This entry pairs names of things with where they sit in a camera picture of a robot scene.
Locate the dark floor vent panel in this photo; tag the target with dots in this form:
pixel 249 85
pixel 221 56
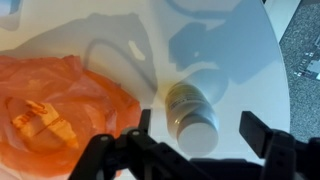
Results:
pixel 310 61

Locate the orange plastic bag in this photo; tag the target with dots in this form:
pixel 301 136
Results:
pixel 86 110

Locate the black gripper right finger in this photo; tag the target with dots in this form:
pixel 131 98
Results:
pixel 283 153

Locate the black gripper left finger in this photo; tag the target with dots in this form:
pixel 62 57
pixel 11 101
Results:
pixel 133 156

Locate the yellow paper with red print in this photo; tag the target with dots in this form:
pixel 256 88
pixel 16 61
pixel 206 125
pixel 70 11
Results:
pixel 43 123

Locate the clear blue plastic box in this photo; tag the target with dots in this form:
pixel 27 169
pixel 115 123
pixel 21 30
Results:
pixel 8 13

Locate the white pill container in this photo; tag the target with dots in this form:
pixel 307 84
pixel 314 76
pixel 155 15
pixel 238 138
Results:
pixel 196 133

